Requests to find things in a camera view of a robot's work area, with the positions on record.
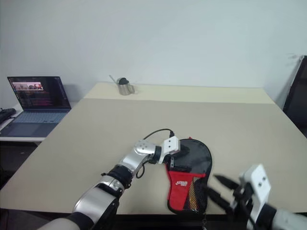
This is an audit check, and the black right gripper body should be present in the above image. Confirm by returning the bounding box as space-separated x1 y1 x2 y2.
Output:
228 180 255 217

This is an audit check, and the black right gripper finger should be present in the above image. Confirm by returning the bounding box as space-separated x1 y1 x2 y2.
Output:
213 174 240 193
206 186 235 213

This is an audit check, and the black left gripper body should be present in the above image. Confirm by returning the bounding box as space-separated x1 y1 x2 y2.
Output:
167 153 181 170

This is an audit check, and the black mesh zipper pouch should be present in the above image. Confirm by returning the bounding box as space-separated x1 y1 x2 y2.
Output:
165 137 214 230

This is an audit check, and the black office chair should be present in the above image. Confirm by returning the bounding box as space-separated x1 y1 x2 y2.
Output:
283 55 307 140

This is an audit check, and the open blue-grey laptop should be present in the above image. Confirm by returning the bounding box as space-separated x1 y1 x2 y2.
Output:
7 76 72 138

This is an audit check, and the black device on side table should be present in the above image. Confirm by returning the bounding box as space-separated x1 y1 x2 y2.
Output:
0 107 16 126

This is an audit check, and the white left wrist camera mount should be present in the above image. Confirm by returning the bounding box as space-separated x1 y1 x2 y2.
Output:
161 136 181 165

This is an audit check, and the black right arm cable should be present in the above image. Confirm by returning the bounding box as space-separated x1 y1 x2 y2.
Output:
241 188 257 227

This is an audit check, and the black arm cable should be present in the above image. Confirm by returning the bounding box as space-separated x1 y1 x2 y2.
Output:
136 129 175 179
241 188 257 227

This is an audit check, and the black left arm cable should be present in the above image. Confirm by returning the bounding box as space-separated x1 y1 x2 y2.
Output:
136 129 175 179

